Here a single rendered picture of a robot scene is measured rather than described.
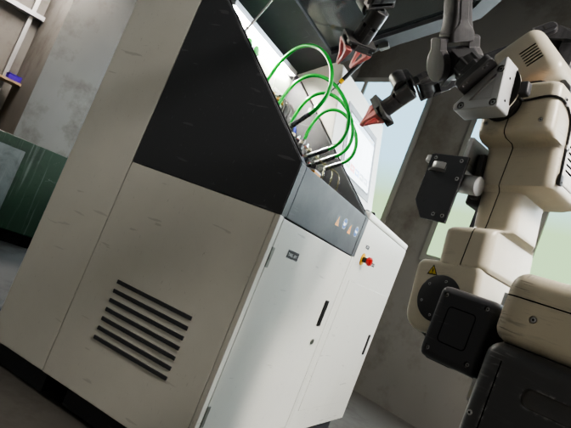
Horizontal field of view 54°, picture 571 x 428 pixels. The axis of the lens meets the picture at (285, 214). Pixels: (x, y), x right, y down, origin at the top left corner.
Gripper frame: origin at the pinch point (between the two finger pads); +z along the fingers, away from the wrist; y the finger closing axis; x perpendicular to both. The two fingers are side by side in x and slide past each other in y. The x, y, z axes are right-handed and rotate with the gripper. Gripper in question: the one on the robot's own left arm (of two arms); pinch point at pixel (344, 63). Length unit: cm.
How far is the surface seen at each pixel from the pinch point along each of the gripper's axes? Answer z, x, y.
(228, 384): 65, 76, 24
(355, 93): 41, -53, -51
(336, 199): 33.4, 26.0, -9.4
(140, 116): 47, -9, 50
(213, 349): 57, 69, 31
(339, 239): 50, 29, -20
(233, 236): 39, 43, 28
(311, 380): 100, 59, -30
